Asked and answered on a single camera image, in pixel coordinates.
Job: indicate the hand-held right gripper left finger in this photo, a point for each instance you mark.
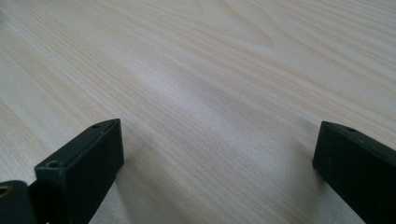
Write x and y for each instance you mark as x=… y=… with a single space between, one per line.
x=81 y=168

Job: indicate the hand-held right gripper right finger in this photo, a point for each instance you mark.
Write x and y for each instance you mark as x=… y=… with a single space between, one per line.
x=358 y=174

